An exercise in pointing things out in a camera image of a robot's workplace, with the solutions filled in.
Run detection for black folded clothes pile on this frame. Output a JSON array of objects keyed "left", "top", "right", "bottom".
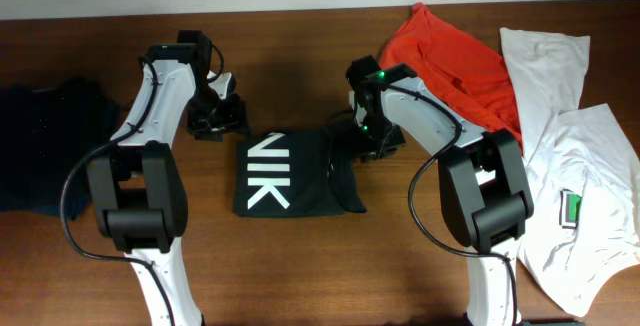
[{"left": 1, "top": 78, "right": 121, "bottom": 216}]

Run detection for white shirt green logo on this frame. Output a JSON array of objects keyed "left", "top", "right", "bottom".
[{"left": 500, "top": 28, "right": 639, "bottom": 317}]

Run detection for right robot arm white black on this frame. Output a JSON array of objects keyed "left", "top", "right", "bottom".
[{"left": 346, "top": 56, "right": 534, "bottom": 325}]

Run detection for orange red shirt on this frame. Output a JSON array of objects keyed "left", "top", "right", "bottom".
[{"left": 379, "top": 3, "right": 522, "bottom": 142}]

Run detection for dark green polo shirt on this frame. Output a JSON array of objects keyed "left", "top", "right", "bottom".
[{"left": 232, "top": 129, "right": 367, "bottom": 219}]

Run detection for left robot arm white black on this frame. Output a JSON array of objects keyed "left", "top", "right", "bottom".
[{"left": 59, "top": 30, "right": 250, "bottom": 325}]

